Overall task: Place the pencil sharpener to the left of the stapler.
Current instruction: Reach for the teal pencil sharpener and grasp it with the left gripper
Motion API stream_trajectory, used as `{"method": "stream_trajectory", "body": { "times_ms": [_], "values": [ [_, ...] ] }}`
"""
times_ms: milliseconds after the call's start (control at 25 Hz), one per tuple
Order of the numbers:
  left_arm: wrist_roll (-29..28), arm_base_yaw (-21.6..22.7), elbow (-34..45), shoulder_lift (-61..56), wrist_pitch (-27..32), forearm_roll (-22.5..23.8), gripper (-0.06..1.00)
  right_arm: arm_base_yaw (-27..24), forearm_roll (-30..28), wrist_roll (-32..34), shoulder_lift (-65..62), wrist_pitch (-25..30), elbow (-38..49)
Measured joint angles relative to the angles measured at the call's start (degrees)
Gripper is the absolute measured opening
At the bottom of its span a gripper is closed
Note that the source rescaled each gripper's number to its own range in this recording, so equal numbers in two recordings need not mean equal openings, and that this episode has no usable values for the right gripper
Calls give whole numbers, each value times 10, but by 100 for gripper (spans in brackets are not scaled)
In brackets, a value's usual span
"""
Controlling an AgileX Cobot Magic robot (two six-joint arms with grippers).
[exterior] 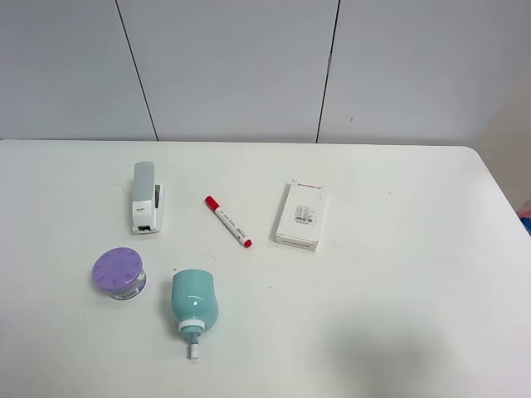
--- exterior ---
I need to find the colourful object at edge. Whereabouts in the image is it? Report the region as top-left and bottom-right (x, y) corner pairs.
(517, 206), (531, 235)

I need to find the purple lidded jar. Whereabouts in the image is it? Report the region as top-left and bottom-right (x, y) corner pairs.
(91, 247), (147, 301)

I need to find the white cardboard box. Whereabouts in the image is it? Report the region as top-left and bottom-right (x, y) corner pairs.
(274, 180), (327, 251)

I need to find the red white marker pen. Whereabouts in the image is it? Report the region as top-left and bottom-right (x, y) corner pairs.
(204, 196), (252, 249)

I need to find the white grey stapler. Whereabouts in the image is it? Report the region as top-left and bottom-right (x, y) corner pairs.
(132, 162), (164, 235)

